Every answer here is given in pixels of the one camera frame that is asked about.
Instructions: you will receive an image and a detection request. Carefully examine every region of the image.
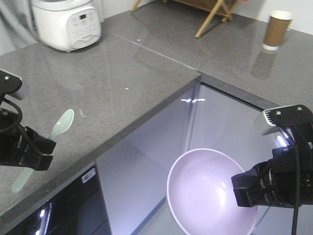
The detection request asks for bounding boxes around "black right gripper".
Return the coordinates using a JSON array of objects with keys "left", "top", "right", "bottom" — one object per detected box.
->
[{"left": 231, "top": 122, "right": 313, "bottom": 208}]

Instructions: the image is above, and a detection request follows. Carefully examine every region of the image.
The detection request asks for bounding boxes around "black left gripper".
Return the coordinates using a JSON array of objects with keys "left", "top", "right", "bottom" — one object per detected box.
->
[{"left": 0, "top": 124, "right": 56, "bottom": 171}]

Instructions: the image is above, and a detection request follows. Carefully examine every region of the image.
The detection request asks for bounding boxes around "pale green plastic spoon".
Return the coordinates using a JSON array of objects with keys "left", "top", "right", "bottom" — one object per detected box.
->
[{"left": 11, "top": 109, "right": 74, "bottom": 193}]

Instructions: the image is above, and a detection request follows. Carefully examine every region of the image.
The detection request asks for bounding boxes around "lilac plastic bowl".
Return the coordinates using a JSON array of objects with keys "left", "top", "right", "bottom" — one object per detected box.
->
[{"left": 166, "top": 148, "right": 258, "bottom": 235}]

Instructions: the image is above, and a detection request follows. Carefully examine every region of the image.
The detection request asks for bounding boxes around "brown paper cup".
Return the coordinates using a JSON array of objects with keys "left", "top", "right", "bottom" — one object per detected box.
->
[{"left": 262, "top": 10, "right": 293, "bottom": 51}]

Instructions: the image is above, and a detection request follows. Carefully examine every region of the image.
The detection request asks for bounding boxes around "black drawer disinfection cabinet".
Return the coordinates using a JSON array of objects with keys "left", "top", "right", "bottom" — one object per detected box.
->
[{"left": 0, "top": 165, "right": 112, "bottom": 235}]

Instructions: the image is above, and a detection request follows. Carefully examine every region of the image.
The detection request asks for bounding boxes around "grey cabinet door panel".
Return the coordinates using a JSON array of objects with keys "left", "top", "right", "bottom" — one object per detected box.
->
[{"left": 96, "top": 84, "right": 285, "bottom": 235}]

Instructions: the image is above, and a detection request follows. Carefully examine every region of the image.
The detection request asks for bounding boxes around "white curtain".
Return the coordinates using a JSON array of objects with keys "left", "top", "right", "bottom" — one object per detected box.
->
[{"left": 0, "top": 0, "right": 38, "bottom": 55}]

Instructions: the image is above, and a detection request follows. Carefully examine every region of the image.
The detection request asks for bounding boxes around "white rice cooker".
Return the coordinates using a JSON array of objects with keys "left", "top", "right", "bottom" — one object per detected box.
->
[{"left": 31, "top": 0, "right": 101, "bottom": 51}]

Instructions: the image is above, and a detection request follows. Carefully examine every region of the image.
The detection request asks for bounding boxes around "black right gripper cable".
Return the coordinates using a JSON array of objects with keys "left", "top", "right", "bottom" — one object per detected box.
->
[{"left": 283, "top": 126, "right": 303, "bottom": 235}]

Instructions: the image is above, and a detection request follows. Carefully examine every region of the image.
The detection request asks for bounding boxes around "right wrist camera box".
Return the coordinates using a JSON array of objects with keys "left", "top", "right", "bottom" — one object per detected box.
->
[{"left": 254, "top": 104, "right": 313, "bottom": 135}]

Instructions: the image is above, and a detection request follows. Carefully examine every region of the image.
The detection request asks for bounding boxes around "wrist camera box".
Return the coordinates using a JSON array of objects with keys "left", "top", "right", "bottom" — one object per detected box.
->
[
  {"left": 0, "top": 70, "right": 29, "bottom": 102},
  {"left": 254, "top": 104, "right": 313, "bottom": 135}
]

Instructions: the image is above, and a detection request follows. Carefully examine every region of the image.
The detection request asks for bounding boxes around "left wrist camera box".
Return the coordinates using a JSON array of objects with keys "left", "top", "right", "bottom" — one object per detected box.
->
[{"left": 0, "top": 70, "right": 29, "bottom": 102}]

